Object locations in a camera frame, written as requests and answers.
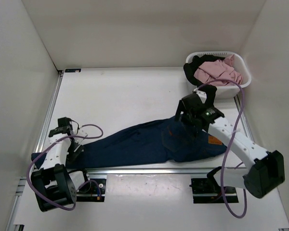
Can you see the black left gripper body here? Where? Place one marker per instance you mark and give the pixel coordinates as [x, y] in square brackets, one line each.
[71, 155]

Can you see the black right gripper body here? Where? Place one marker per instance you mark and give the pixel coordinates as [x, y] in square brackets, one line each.
[187, 117]

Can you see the dark blue denim trousers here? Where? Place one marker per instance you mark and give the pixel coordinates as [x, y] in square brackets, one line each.
[152, 142]

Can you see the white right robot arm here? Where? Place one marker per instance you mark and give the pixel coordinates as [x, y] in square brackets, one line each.
[264, 170]

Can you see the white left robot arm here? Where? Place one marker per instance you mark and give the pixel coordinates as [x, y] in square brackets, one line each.
[58, 195]

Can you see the white laundry basket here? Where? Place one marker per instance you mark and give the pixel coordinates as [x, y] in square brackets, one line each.
[224, 92]

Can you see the black garment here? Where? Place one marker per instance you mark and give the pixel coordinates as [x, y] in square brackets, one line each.
[193, 75]

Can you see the pink garment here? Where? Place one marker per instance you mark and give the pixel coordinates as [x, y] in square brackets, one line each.
[223, 70]

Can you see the small blue label sticker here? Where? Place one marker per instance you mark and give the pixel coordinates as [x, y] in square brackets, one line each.
[75, 70]

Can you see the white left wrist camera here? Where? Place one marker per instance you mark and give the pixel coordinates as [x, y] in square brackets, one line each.
[80, 136]

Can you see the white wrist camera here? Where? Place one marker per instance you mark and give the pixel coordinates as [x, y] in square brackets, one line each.
[200, 93]
[80, 136]

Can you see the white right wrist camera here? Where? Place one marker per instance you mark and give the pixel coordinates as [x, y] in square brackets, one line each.
[200, 93]

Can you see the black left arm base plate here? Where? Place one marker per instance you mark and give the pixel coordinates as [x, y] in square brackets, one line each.
[88, 189]

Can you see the aluminium right side rail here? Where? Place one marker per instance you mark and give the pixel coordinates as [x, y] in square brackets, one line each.
[243, 119]

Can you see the aluminium table edge rail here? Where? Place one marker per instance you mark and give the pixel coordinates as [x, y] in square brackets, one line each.
[144, 171]

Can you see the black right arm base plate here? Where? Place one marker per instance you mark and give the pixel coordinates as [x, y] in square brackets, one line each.
[204, 193]

